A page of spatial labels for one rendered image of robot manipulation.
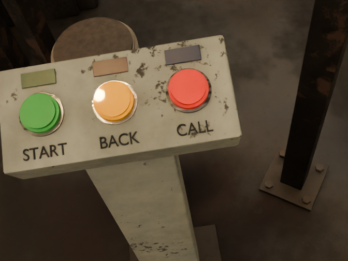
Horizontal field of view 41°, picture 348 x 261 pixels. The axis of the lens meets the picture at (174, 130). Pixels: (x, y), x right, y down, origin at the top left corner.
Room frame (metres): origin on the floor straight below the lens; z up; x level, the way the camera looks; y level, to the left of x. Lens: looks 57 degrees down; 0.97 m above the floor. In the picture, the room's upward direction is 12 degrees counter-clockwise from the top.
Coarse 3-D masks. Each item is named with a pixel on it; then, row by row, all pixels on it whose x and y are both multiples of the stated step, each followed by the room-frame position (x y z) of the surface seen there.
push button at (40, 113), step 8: (32, 96) 0.30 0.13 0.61; (40, 96) 0.30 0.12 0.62; (48, 96) 0.30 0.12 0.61; (24, 104) 0.29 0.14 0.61; (32, 104) 0.29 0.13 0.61; (40, 104) 0.29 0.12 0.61; (48, 104) 0.29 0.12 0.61; (56, 104) 0.29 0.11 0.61; (24, 112) 0.29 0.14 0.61; (32, 112) 0.29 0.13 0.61; (40, 112) 0.28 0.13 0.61; (48, 112) 0.28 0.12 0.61; (56, 112) 0.28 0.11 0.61; (24, 120) 0.28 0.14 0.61; (32, 120) 0.28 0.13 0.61; (40, 120) 0.28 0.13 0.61; (48, 120) 0.27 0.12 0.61; (56, 120) 0.28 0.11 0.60; (32, 128) 0.27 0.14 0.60; (40, 128) 0.27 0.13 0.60; (48, 128) 0.27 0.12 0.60
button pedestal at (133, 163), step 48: (144, 48) 0.33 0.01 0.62; (0, 96) 0.32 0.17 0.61; (144, 96) 0.28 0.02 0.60; (48, 144) 0.26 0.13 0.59; (96, 144) 0.25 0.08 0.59; (144, 144) 0.24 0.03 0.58; (192, 144) 0.23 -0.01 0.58; (144, 192) 0.25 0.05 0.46; (144, 240) 0.25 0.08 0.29; (192, 240) 0.25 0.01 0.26
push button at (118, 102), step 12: (108, 84) 0.30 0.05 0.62; (120, 84) 0.29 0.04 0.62; (96, 96) 0.29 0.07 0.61; (108, 96) 0.28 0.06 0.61; (120, 96) 0.28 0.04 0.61; (132, 96) 0.28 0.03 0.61; (96, 108) 0.28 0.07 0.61; (108, 108) 0.27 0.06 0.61; (120, 108) 0.27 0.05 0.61; (132, 108) 0.27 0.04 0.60; (108, 120) 0.27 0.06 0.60
